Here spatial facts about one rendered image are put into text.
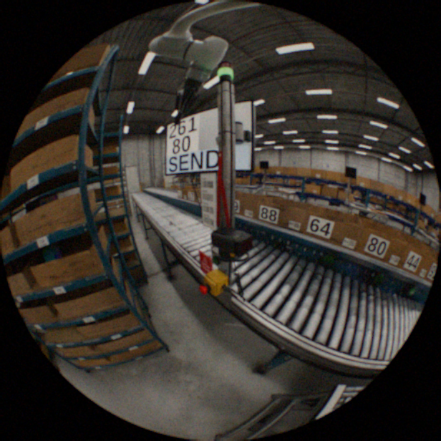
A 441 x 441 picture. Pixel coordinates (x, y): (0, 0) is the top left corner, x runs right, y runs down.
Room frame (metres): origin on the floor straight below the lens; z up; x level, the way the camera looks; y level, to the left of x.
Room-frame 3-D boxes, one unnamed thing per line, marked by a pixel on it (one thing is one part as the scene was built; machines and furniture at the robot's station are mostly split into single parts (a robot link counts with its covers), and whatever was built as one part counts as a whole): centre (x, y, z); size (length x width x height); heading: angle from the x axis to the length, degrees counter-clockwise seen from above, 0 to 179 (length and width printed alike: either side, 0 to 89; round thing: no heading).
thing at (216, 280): (0.33, 0.00, 0.84); 0.15 x 0.09 x 0.07; 41
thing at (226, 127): (0.40, -0.02, 1.11); 0.12 x 0.05 x 0.88; 41
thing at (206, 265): (0.44, 0.05, 0.85); 0.16 x 0.01 x 0.13; 41
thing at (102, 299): (0.25, 0.71, 0.79); 0.40 x 0.30 x 0.10; 133
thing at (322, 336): (0.23, -0.54, 0.72); 0.52 x 0.05 x 0.05; 131
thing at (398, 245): (0.34, -1.04, 0.96); 0.39 x 0.29 x 0.17; 41
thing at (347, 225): (0.63, -0.79, 0.96); 0.39 x 0.29 x 0.17; 41
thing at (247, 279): (0.57, -0.23, 0.72); 0.52 x 0.05 x 0.05; 131
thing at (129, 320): (0.25, 0.71, 0.59); 0.40 x 0.30 x 0.10; 129
